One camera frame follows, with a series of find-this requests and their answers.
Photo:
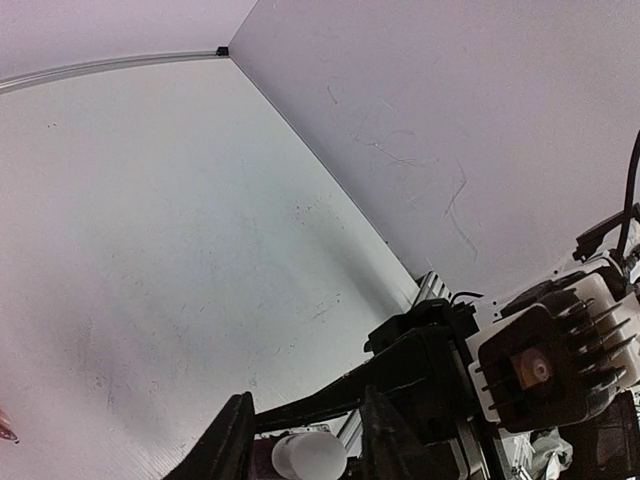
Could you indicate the aluminium back rail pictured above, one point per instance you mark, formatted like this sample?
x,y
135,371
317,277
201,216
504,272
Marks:
x,y
99,66

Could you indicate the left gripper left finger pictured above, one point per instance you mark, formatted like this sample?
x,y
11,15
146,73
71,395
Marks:
x,y
225,450

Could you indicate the purple nail polish bottle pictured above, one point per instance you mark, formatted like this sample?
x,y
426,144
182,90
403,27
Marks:
x,y
262,465

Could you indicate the white nail polish cap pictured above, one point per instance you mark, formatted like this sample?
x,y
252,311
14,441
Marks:
x,y
313,455

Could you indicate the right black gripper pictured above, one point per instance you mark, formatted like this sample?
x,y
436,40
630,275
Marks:
x,y
419,363

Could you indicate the mannequin hand with long nails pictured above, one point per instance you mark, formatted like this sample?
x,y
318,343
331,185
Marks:
x,y
6,431

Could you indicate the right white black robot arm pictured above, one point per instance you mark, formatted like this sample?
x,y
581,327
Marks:
x,y
606,446

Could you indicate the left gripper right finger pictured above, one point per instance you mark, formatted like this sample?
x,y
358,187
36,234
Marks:
x,y
390,450

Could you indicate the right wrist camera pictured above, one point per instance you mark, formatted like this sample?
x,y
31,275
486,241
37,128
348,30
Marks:
x,y
560,353

